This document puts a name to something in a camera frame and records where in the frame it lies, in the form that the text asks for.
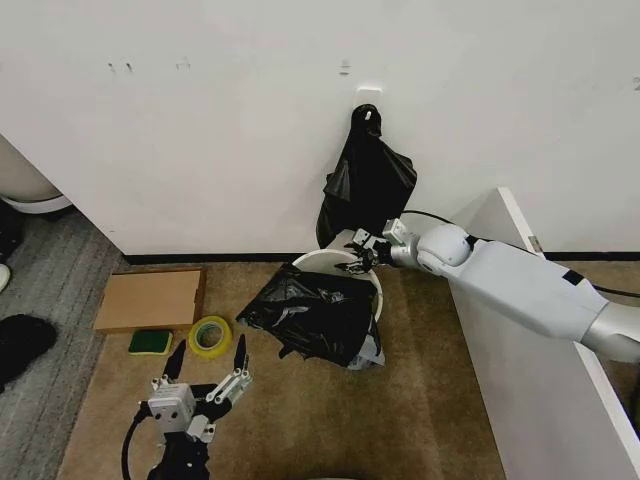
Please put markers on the flat brown cardboard box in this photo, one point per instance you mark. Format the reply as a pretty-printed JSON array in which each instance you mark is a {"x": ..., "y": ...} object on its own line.
[{"x": 150, "y": 300}]

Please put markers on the small metal panel bracket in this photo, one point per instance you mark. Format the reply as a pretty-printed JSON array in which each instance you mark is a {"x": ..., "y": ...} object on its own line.
[{"x": 536, "y": 242}]

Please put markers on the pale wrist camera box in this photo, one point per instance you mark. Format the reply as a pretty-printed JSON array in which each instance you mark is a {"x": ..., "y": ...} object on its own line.
[
  {"x": 363, "y": 236},
  {"x": 170, "y": 405}
]

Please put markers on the white partition panel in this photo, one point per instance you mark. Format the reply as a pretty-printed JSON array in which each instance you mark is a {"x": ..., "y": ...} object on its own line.
[{"x": 525, "y": 390}]

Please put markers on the white round base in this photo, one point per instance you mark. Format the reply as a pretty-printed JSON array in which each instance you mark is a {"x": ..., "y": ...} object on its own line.
[{"x": 30, "y": 202}]

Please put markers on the white shoe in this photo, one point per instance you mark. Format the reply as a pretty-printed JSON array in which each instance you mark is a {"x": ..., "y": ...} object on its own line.
[{"x": 3, "y": 276}]

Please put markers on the hanging black garbage bag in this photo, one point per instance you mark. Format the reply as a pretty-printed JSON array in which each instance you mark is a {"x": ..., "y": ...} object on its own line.
[{"x": 365, "y": 185}]

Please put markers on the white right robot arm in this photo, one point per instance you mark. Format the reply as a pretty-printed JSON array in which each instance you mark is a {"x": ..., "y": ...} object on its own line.
[{"x": 520, "y": 285}]

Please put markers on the yellow tape roll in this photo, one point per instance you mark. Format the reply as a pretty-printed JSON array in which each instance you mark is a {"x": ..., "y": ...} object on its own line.
[{"x": 222, "y": 342}]

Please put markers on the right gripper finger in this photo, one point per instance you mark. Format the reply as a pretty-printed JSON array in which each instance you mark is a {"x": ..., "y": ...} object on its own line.
[
  {"x": 357, "y": 266},
  {"x": 362, "y": 248}
]

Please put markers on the black garbage bag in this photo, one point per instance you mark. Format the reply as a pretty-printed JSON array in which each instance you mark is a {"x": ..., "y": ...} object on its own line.
[
  {"x": 310, "y": 315},
  {"x": 365, "y": 185}
]

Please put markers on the grey plastic bag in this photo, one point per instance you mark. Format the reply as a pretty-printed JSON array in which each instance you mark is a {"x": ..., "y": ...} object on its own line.
[{"x": 372, "y": 352}]

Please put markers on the brown carpet mat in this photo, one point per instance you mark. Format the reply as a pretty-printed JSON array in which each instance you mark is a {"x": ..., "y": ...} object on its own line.
[{"x": 325, "y": 420}]

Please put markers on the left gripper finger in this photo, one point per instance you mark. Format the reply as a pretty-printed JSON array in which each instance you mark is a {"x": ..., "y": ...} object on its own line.
[
  {"x": 240, "y": 357},
  {"x": 175, "y": 362}
]

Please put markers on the white wall hook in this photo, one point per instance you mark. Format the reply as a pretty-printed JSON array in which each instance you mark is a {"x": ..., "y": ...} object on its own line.
[{"x": 370, "y": 93}]

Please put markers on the black shoe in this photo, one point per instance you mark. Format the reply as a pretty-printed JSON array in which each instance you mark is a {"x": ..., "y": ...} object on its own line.
[{"x": 22, "y": 345}]

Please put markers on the white round trash bin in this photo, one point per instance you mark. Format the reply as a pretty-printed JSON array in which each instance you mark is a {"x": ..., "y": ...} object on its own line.
[{"x": 325, "y": 261}]

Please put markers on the black baseboard strip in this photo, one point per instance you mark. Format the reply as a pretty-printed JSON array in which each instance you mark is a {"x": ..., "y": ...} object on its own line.
[{"x": 215, "y": 259}]

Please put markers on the green and yellow sponge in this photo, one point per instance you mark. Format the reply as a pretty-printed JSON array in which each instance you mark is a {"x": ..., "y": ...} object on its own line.
[{"x": 150, "y": 342}]

